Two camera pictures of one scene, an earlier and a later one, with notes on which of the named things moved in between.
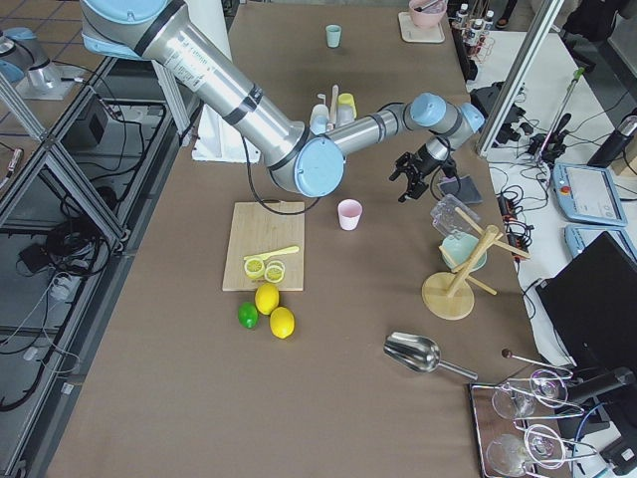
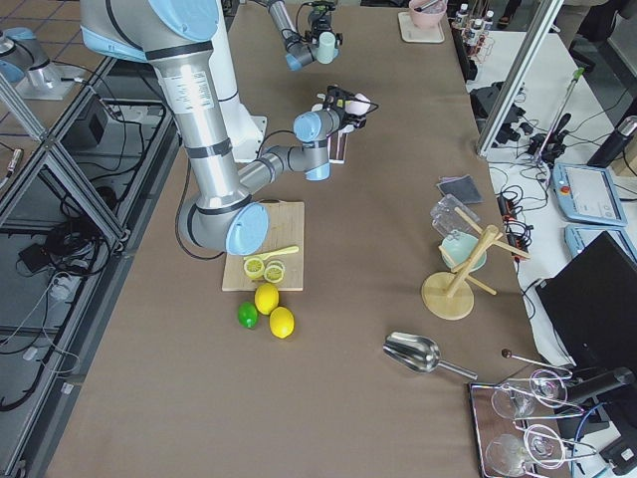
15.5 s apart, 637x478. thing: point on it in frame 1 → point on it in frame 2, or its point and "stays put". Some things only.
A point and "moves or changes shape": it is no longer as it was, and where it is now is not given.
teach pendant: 588,194 stays put
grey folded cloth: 463,188 stays put
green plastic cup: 333,32 moves or changes shape
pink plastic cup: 349,212 → 359,106
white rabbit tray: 411,33 stays put
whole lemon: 267,297 stays put
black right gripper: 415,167 → 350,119
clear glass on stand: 446,219 stays put
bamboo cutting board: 255,229 stays put
